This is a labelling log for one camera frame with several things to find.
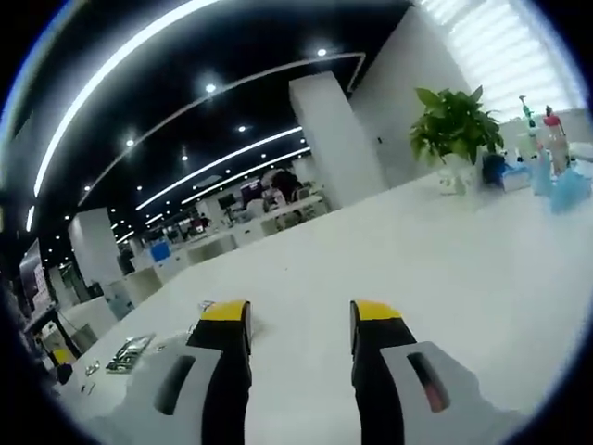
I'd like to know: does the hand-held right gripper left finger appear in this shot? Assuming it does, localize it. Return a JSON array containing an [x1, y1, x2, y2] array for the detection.
[[112, 299, 254, 445]]

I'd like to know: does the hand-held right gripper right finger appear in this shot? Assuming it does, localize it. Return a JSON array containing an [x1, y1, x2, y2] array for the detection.
[[349, 299, 506, 445]]

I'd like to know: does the red pump bottle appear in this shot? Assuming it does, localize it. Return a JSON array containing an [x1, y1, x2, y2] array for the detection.
[[543, 105, 571, 173]]

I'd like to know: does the white plant pot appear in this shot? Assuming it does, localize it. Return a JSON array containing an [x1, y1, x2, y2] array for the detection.
[[436, 155, 483, 196]]

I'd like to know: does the white short pillar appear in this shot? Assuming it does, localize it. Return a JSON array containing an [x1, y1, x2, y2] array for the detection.
[[68, 207, 122, 298]]

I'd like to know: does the white square pillar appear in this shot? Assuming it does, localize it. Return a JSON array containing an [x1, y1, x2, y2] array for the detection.
[[288, 70, 387, 210]]

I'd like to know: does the light blue box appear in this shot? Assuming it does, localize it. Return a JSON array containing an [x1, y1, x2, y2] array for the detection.
[[502, 166, 534, 191]]

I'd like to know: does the blue storage bin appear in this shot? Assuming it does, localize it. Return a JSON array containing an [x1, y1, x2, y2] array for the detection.
[[150, 243, 173, 267]]

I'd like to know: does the white office desk row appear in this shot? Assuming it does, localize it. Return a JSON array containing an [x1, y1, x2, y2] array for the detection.
[[129, 194, 333, 279]]

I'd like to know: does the green potted plant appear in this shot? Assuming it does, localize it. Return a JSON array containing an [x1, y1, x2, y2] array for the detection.
[[409, 85, 506, 167]]

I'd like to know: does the dark poster stand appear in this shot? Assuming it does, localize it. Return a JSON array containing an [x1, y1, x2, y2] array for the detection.
[[19, 238, 53, 316]]

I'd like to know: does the green spray bottle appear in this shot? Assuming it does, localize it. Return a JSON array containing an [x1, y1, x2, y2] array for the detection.
[[518, 94, 541, 161]]

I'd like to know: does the blue crumpled cloth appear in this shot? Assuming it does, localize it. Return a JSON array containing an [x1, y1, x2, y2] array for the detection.
[[532, 143, 593, 214]]

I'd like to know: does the dark blue jar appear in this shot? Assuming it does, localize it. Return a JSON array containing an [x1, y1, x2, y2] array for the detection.
[[481, 152, 507, 187]]

